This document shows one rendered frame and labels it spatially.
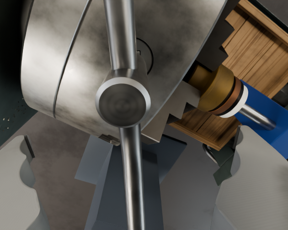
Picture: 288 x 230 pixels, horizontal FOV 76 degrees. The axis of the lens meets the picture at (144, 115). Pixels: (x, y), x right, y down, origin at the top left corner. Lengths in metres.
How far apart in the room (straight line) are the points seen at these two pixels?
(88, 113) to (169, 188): 2.03
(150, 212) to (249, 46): 0.55
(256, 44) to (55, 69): 0.51
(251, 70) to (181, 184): 1.73
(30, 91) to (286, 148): 0.43
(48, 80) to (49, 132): 1.70
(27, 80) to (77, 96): 0.05
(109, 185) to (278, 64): 0.60
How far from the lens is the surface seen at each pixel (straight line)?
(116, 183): 0.65
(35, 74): 0.19
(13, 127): 0.38
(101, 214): 0.57
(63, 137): 1.85
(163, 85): 0.16
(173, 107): 0.27
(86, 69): 0.16
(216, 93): 0.31
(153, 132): 0.24
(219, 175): 0.78
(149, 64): 0.16
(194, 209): 2.55
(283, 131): 0.42
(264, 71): 0.62
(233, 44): 0.56
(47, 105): 0.22
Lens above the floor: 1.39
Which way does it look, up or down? 61 degrees down
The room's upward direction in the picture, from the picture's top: 179 degrees clockwise
